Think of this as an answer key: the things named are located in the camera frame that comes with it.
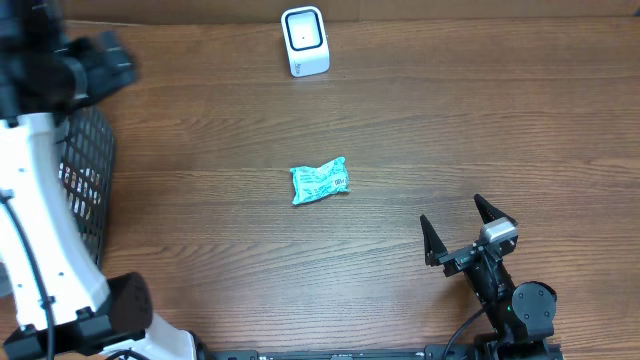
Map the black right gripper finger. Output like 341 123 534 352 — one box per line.
420 215 448 267
473 194 518 226

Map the teal packet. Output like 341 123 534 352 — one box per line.
290 157 351 206

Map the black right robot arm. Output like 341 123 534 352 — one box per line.
420 194 564 360

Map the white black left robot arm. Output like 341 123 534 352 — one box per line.
1 1 210 359

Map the white barcode scanner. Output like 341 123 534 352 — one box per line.
281 6 331 78

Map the brown cardboard back panel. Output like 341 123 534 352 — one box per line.
61 0 639 25

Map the grey plastic mesh basket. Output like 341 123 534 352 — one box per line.
55 107 116 266

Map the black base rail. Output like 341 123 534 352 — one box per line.
210 345 485 360

